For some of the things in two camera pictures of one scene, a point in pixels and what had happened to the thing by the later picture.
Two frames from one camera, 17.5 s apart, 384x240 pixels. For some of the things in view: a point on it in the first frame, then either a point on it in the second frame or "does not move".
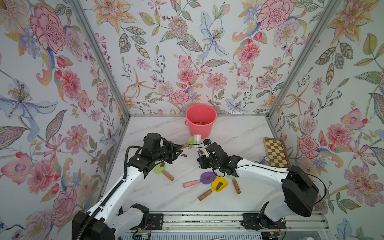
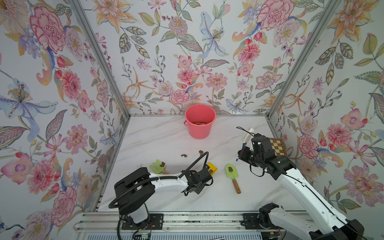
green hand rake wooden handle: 160,168 does not move
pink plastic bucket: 200,118 does not move
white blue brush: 197,140 -> 247,140
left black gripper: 172,146 -> 198,190
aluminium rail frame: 316,223 does not move
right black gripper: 203,158 -> 243,156
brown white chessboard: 277,152 does not move
